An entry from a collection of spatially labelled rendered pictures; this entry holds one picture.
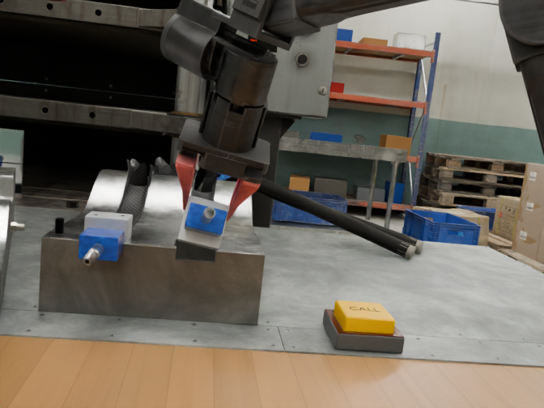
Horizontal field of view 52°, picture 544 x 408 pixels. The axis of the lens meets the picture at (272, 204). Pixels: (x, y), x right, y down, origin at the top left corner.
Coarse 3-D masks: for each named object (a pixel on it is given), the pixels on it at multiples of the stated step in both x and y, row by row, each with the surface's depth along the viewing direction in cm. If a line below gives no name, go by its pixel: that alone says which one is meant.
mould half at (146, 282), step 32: (96, 192) 89; (160, 192) 91; (224, 192) 94; (64, 224) 71; (160, 224) 80; (64, 256) 64; (128, 256) 65; (160, 256) 65; (224, 256) 66; (256, 256) 67; (64, 288) 65; (96, 288) 65; (128, 288) 66; (160, 288) 66; (192, 288) 66; (224, 288) 67; (256, 288) 67; (192, 320) 67; (224, 320) 68; (256, 320) 68
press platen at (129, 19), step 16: (0, 0) 135; (16, 0) 134; (32, 0) 134; (48, 0) 135; (80, 0) 135; (32, 16) 137; (48, 16) 135; (64, 16) 136; (80, 16) 136; (96, 16) 136; (112, 16) 137; (128, 16) 137; (144, 16) 136; (160, 16) 134
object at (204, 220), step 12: (192, 204) 62; (204, 204) 66; (216, 204) 66; (192, 216) 61; (204, 216) 57; (216, 216) 62; (192, 228) 62; (204, 228) 62; (216, 228) 62; (180, 240) 67; (192, 240) 65; (204, 240) 65; (216, 240) 66
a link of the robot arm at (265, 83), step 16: (224, 32) 59; (224, 48) 59; (240, 48) 57; (256, 48) 57; (208, 64) 59; (224, 64) 57; (240, 64) 56; (256, 64) 56; (272, 64) 57; (224, 80) 57; (240, 80) 56; (256, 80) 57; (224, 96) 58; (240, 96) 57; (256, 96) 58
